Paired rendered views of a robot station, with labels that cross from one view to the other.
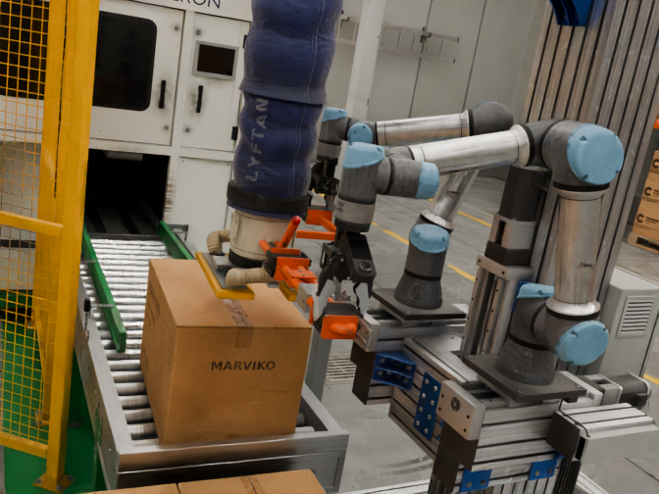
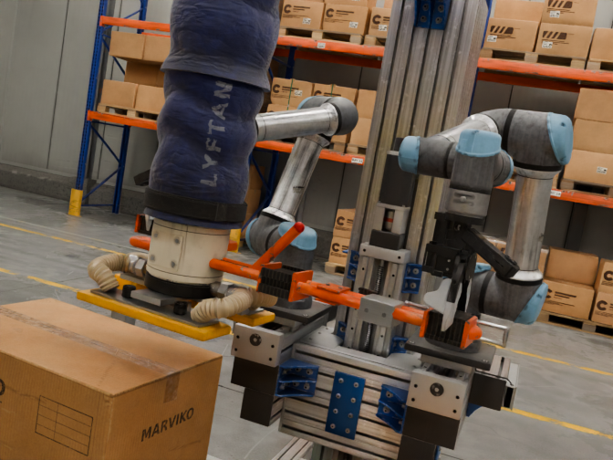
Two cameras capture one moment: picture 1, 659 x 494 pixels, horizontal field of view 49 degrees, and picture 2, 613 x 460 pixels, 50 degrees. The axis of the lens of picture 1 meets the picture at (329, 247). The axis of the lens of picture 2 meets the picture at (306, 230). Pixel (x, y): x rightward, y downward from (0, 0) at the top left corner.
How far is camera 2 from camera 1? 1.22 m
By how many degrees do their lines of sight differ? 42
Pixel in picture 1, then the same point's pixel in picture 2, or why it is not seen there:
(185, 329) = (121, 397)
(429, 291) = not seen: hidden behind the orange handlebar
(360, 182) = (492, 172)
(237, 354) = (165, 411)
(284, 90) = (252, 73)
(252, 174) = (210, 178)
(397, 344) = (289, 351)
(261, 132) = (221, 125)
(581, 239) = (544, 213)
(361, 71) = not seen: outside the picture
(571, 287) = (532, 256)
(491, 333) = not seen: hidden behind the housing
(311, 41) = (274, 17)
